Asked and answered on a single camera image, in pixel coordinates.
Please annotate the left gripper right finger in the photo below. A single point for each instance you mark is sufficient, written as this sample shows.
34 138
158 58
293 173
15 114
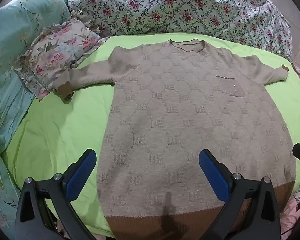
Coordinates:
262 220

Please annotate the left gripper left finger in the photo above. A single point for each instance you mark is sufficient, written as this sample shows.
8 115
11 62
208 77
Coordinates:
34 219

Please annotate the beige knit sweater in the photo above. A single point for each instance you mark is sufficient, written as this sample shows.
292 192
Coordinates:
172 100

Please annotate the lime green bed sheet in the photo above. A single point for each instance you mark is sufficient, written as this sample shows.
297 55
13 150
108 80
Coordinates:
54 134

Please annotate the pink floral ruffled pillow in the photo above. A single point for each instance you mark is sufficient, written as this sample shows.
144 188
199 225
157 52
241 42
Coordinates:
57 48

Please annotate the teal floral blanket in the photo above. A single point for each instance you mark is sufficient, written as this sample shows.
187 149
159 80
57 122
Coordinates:
21 21

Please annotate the red floral white quilt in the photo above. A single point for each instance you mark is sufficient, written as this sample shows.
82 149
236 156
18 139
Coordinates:
254 23

